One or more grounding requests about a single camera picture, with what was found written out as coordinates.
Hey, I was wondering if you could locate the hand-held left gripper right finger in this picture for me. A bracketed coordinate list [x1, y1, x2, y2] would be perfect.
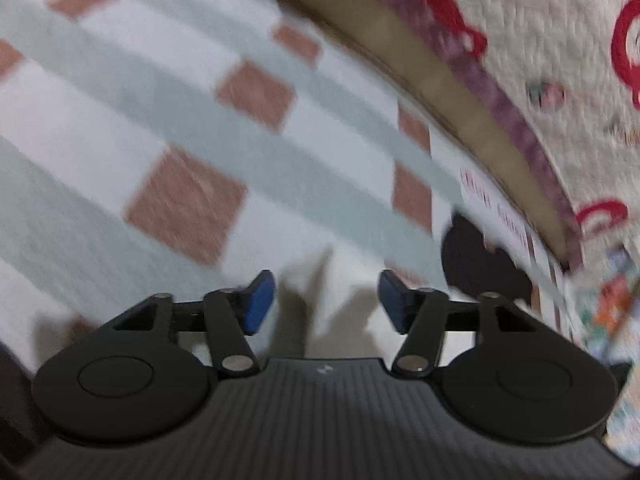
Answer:
[377, 269, 538, 378]

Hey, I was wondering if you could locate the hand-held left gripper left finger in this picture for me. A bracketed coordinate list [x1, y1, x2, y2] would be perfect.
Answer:
[112, 269, 277, 377]

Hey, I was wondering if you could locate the dark cloth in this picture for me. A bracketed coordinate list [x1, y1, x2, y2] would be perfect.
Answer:
[441, 212, 535, 306]

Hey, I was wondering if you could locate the colourful printed cloth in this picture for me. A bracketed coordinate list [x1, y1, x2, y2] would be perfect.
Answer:
[565, 245, 640, 461]

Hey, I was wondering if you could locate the tan round bed headboard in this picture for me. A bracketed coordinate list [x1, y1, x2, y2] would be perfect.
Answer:
[215, 0, 571, 266]

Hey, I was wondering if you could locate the white grey pink checked blanket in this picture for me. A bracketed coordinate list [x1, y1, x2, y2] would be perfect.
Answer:
[0, 0, 576, 376]

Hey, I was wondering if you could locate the cream quilt with red print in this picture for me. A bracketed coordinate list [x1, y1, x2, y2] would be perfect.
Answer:
[335, 0, 640, 271]

